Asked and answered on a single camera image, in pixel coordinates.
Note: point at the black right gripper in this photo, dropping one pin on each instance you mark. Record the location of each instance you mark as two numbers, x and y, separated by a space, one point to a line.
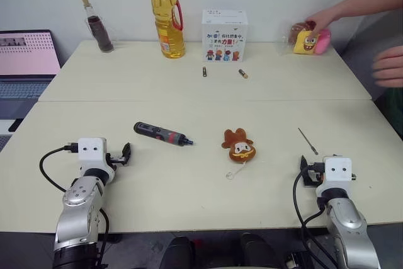
315 169

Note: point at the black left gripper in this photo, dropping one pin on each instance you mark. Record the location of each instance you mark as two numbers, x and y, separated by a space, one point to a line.
115 160

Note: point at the thin metal rod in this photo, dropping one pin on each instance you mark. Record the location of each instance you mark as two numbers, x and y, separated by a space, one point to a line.
307 140

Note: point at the clear plastic bag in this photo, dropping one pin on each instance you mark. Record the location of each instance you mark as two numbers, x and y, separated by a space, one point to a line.
285 42

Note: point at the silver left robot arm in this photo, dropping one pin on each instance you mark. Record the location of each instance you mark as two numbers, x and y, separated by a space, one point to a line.
78 206

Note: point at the person's right forearm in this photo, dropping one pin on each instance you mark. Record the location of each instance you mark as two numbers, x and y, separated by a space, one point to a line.
362 2

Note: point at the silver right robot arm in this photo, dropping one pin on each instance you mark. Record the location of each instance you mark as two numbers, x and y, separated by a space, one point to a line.
346 218

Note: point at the person's left hand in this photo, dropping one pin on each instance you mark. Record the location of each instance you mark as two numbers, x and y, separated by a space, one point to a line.
390 67

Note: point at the person's right hand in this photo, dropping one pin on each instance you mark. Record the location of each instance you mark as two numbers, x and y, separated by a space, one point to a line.
322 19

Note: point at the dark rounded shape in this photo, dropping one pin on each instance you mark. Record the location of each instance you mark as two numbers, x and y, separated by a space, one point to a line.
178 253
261 251

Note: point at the person's green garment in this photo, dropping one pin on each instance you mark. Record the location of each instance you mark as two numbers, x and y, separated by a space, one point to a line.
395 108

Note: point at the black gold AA battery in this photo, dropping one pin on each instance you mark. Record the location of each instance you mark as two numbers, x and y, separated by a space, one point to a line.
204 72
243 73

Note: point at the small black object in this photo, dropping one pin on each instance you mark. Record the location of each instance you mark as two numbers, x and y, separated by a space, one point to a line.
15 125

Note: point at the cooking oil bottle red cap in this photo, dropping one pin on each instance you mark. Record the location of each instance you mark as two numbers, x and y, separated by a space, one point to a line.
168 39

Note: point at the corked glass bottle dark liquid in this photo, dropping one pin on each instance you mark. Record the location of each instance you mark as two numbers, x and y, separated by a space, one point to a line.
99 34

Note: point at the yellow SpongeBob plush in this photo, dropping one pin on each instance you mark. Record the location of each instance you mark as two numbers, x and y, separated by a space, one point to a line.
304 43

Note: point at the white flat object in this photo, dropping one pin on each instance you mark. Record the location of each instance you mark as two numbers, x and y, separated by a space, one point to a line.
5 126

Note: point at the pink plush toy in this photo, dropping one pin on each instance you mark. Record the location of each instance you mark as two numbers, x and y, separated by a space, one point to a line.
324 40

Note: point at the grey open laptop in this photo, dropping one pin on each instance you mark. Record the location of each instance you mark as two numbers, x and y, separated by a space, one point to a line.
25 58

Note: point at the white printed cardboard box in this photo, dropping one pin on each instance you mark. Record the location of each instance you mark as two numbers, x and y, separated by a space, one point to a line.
224 39

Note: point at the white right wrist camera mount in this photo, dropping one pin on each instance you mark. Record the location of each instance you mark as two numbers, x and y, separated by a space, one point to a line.
338 169

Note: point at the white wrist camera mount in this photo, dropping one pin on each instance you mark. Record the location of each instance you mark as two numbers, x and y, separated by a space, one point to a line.
338 169
91 152

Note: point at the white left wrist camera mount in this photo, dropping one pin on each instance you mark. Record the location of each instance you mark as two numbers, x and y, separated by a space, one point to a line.
91 152

